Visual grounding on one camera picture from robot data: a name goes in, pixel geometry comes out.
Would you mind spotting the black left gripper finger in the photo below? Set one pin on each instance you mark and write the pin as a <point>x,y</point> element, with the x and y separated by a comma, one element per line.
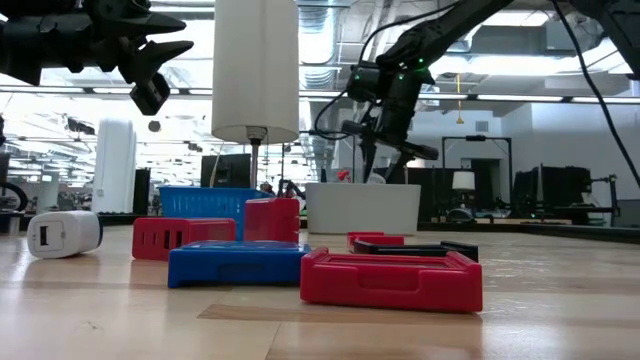
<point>157,55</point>
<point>157,23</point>

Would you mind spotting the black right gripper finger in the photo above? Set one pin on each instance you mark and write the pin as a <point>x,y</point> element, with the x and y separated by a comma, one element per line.
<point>369,157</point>
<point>400,167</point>

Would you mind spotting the small red tray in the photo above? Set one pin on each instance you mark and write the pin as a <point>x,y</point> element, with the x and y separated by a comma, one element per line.
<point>375,237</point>

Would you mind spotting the black digital clock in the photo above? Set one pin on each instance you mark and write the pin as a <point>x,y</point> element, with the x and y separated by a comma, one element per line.
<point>460,249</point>

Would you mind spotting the red tray front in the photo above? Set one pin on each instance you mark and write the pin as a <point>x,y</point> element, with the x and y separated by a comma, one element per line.
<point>390,287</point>

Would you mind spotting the blue tray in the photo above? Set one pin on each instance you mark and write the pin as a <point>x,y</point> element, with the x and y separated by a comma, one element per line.
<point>235,265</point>

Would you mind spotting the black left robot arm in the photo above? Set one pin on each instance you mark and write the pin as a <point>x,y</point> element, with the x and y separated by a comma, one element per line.
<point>30,50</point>

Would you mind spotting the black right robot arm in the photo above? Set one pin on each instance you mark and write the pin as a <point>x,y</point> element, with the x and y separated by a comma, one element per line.
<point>440,30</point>

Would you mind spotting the red background object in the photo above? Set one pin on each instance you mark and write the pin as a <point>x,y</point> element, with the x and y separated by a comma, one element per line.
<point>344,175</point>

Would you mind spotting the white plastic bin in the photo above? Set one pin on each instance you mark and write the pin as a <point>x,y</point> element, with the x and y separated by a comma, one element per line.
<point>360,207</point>

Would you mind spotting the small background table lamp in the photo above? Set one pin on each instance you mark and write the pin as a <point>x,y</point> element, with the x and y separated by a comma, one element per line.
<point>463,180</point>

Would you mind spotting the white cylindrical lamp shade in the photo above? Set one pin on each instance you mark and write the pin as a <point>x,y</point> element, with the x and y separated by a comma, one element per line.
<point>255,70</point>

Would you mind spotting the person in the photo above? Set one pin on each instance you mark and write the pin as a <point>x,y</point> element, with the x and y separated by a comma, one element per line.
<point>265,188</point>

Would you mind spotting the silver lamp pole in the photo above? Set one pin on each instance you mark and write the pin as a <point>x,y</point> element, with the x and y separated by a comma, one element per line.
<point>254,165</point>

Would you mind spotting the white round column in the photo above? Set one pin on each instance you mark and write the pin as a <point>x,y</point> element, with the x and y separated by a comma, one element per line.
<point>114,165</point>

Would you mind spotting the black tall box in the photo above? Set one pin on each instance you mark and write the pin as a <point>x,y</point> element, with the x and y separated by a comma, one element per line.
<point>141,190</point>

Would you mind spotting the black background monitor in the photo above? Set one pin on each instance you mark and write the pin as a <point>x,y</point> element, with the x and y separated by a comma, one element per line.
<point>230,171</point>

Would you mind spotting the blue slotted plastic basket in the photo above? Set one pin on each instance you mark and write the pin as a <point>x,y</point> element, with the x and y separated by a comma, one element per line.
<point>200,202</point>

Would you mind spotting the black monitors on desk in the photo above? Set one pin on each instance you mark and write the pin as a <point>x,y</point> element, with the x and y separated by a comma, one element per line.
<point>555,190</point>

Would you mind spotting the black metal stand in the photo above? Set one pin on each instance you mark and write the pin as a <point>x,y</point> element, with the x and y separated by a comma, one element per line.
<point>612,195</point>

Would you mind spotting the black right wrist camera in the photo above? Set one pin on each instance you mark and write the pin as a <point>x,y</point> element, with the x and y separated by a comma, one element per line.
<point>356,127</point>

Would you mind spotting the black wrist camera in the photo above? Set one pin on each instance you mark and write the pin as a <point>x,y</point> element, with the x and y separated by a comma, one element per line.
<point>356,127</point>
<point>150,95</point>

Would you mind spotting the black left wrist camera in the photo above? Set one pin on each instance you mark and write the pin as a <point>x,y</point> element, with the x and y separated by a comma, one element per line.
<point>150,95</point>

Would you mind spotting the black rectangular frame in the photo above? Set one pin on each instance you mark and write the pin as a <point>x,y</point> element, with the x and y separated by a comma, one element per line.
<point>475,138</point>

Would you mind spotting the silver ventilation duct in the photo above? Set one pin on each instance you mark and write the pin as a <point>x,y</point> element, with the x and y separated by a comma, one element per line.
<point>317,40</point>

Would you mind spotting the red wall charger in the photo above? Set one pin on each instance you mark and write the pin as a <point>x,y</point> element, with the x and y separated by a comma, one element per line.
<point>200,232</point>
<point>272,220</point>

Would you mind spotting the black table frame rail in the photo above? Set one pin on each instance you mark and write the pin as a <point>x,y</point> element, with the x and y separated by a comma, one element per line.
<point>550,230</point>

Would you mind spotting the white wall charger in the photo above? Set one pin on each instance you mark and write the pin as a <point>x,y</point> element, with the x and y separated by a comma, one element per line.
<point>65,234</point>

